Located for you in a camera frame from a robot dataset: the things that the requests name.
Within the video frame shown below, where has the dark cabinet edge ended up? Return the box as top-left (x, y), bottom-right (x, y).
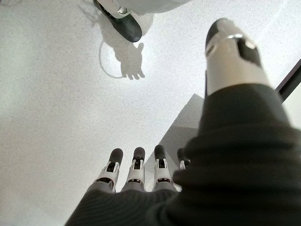
top-left (275, 58), bottom-right (301, 102)

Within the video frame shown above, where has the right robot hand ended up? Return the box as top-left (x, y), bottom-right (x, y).
top-left (64, 18), bottom-right (301, 226)

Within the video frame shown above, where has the thin white cable loop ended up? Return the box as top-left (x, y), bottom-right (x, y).
top-left (98, 40), bottom-right (125, 79)

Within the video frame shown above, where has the white robot leg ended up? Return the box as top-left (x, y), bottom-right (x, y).
top-left (97, 0), bottom-right (195, 19)

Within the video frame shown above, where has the black robot foot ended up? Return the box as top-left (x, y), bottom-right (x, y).
top-left (93, 0), bottom-right (143, 43)

